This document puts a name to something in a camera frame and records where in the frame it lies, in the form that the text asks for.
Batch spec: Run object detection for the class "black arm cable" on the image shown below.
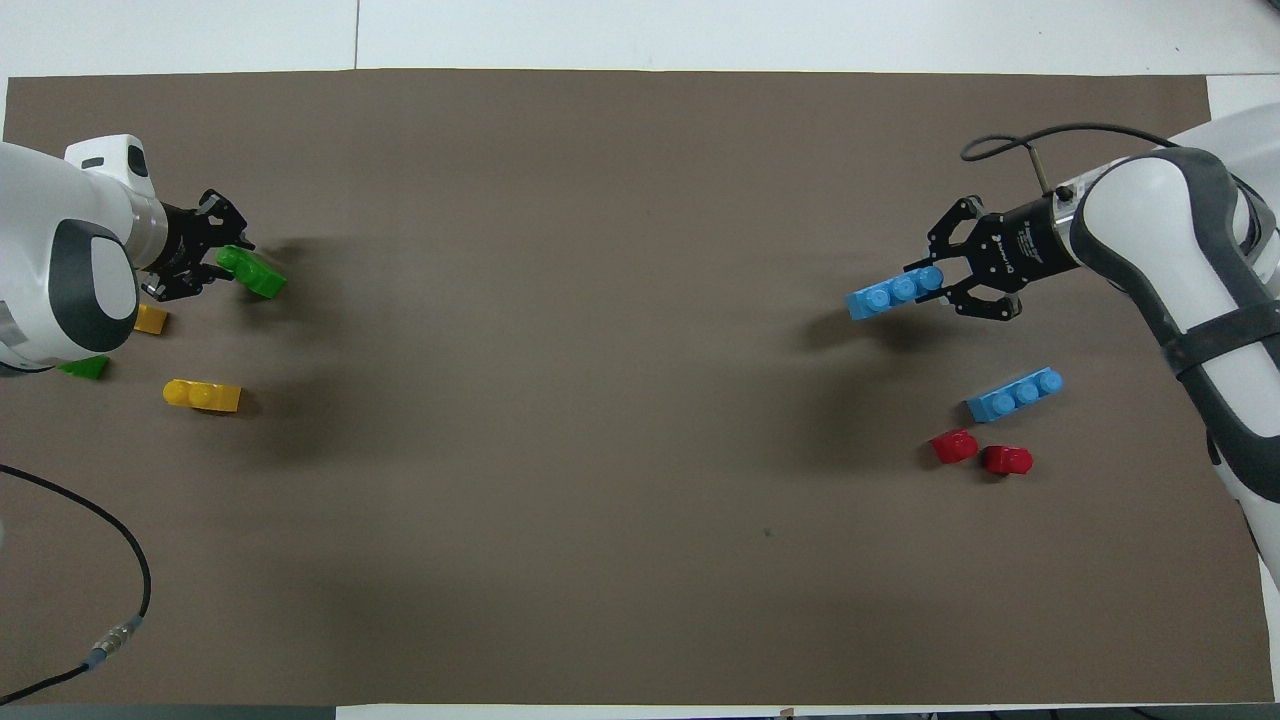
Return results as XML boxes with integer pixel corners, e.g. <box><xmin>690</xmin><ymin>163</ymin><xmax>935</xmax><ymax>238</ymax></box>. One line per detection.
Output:
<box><xmin>960</xmin><ymin>123</ymin><xmax>1186</xmax><ymax>196</ymax></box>
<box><xmin>0</xmin><ymin>463</ymin><xmax>153</xmax><ymax>706</ymax></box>

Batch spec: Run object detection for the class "blue three-stud toy brick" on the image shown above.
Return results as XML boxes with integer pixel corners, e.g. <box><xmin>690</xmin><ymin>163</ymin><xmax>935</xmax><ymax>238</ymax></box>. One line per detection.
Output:
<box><xmin>964</xmin><ymin>367</ymin><xmax>1065</xmax><ymax>424</ymax></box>
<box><xmin>845</xmin><ymin>265</ymin><xmax>946</xmax><ymax>322</ymax></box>

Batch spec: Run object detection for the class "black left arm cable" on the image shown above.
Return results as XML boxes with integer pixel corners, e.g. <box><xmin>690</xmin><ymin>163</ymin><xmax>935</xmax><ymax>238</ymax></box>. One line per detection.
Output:
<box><xmin>0</xmin><ymin>463</ymin><xmax>153</xmax><ymax>706</ymax></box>

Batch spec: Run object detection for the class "brown table mat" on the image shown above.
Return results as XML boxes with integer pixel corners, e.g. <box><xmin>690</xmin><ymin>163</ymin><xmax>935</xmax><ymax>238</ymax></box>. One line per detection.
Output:
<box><xmin>0</xmin><ymin>68</ymin><xmax>1276</xmax><ymax>706</ymax></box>

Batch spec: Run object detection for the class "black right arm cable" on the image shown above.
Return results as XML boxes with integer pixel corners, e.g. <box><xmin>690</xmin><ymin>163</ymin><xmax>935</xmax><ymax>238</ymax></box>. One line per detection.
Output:
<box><xmin>960</xmin><ymin>123</ymin><xmax>1186</xmax><ymax>196</ymax></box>

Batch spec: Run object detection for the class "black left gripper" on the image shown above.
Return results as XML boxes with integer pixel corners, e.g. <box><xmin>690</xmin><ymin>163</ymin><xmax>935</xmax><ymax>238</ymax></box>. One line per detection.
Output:
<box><xmin>143</xmin><ymin>188</ymin><xmax>257</xmax><ymax>303</ymax></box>

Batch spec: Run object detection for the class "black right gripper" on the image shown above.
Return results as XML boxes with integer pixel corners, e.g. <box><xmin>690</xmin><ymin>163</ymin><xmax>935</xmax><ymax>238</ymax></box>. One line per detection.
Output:
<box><xmin>903</xmin><ymin>194</ymin><xmax>1077</xmax><ymax>323</ymax></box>

